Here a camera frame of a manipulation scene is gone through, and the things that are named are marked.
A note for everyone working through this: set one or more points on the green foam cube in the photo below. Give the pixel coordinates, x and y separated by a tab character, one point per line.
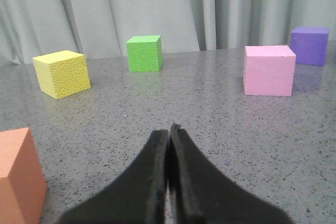
145	53

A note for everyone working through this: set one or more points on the orange foam cube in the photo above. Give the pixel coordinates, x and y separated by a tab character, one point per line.
23	185

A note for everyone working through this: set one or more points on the pink foam cube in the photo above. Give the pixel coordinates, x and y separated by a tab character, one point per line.
269	70

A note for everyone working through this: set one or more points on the dark purple foam cube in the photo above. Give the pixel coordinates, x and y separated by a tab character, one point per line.
310	45

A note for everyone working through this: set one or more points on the yellow foam cube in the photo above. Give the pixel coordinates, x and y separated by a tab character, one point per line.
62	73

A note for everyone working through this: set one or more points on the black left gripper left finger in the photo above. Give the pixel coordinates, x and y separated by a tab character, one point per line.
136	196

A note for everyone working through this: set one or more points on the grey curtain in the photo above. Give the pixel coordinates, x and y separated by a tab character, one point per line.
100	28

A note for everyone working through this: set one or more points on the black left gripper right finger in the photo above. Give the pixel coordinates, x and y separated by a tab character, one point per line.
203	194

